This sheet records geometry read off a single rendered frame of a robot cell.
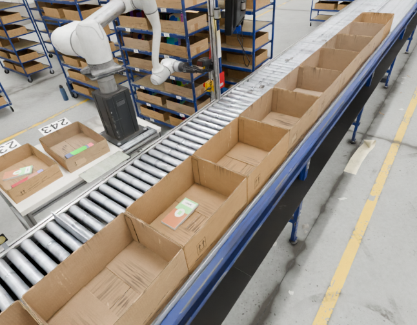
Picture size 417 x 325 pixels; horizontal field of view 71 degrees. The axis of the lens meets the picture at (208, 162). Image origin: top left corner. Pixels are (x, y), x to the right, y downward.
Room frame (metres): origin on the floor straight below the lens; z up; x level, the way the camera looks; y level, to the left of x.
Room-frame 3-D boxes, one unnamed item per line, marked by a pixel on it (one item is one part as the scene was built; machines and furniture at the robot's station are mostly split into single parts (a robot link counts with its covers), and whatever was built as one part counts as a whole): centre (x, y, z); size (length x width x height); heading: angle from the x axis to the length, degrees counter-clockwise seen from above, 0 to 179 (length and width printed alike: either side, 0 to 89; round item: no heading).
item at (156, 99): (3.21, 0.50, 0.39); 0.40 x 0.30 x 0.10; 50
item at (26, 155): (1.40, 1.10, 0.80); 0.38 x 0.28 x 0.10; 47
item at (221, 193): (0.81, 0.09, 0.96); 0.39 x 0.29 x 0.17; 140
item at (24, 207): (1.66, 0.87, 0.74); 1.00 x 0.58 x 0.03; 136
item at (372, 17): (2.91, -1.69, 0.96); 0.39 x 0.29 x 0.17; 140
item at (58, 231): (0.86, 0.64, 0.72); 0.52 x 0.05 x 0.05; 50
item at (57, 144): (1.63, 0.86, 0.80); 0.38 x 0.28 x 0.10; 43
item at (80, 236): (0.88, 0.62, 0.76); 0.46 x 0.01 x 0.09; 50
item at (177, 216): (0.85, 0.14, 0.89); 0.16 x 0.07 x 0.02; 140
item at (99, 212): (1.01, 0.52, 0.72); 0.52 x 0.05 x 0.05; 50
